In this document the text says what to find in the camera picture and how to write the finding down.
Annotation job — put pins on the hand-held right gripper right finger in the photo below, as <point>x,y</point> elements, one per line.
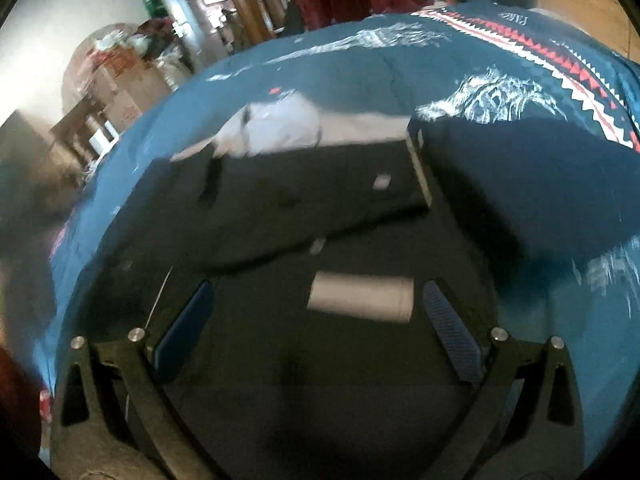
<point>452,327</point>

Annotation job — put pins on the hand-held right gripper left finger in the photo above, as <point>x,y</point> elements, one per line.
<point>185,325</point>

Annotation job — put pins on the blue printed blanket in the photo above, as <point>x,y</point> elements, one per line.
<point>360,70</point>

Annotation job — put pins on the cardboard boxes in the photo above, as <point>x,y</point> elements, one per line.
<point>135,95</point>

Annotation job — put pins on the black garment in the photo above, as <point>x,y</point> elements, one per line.
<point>320,380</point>

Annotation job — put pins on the pile of bags and clutter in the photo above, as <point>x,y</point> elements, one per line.
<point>125,45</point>

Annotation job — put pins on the dark red blurred cloth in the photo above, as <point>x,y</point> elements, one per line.
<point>17,410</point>

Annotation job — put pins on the green crate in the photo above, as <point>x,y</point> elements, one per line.
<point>152,5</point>

